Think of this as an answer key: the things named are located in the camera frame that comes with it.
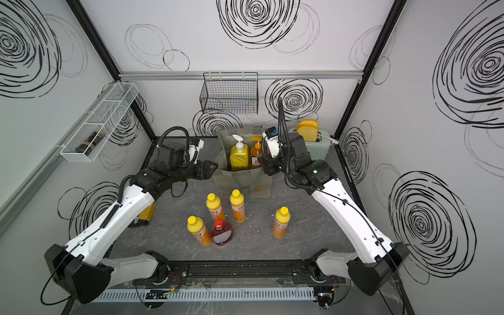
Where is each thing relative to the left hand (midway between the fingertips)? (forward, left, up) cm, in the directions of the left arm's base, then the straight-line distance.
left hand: (212, 164), depth 75 cm
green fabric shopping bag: (-1, -10, -12) cm, 16 cm away
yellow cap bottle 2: (-13, -2, -7) cm, 15 cm away
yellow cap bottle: (-21, +3, -6) cm, 22 cm away
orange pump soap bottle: (+15, -17, -9) cm, 24 cm away
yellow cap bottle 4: (-18, -27, -6) cm, 33 cm away
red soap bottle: (-21, -5, -12) cm, 25 cm away
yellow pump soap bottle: (+11, -9, -6) cm, 16 cm away
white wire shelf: (+41, +49, +4) cm, 64 cm away
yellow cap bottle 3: (-12, -10, -7) cm, 17 cm away
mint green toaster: (+31, -52, -10) cm, 61 cm away
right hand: (0, -21, +7) cm, 22 cm away
